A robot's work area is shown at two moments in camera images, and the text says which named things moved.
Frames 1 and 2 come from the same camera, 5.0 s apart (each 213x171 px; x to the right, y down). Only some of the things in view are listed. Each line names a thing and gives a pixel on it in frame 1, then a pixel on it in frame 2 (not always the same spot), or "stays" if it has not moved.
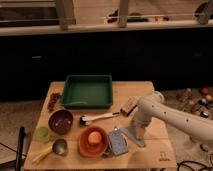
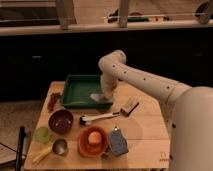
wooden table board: x=95 y=137 stays
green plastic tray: x=87 y=92 stays
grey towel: x=131 y=132 to x=100 y=97
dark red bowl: x=60 y=121 stays
